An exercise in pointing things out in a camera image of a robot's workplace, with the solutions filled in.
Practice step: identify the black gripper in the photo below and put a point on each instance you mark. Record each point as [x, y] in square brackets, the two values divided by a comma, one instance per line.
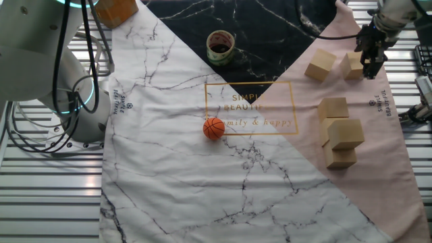
[371, 40]

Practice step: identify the open cardboard box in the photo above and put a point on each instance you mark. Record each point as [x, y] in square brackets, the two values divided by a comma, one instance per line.
[116, 10]

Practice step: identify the black device mount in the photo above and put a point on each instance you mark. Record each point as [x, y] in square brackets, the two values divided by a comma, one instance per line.
[418, 114]

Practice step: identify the small orange basketball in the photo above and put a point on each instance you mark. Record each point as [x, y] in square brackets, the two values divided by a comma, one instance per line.
[214, 128]

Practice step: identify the roll of clear tape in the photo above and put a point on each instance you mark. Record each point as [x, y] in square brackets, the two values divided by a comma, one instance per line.
[220, 54]

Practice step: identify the small silver device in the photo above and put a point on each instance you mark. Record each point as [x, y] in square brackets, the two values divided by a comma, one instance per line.
[425, 89]

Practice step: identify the marble pink black cloth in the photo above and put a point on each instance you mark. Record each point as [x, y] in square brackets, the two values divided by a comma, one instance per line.
[185, 185]

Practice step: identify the wooden cube block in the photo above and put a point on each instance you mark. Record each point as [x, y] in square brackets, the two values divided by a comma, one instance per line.
[333, 108]
[320, 65]
[346, 134]
[339, 159]
[324, 130]
[351, 65]

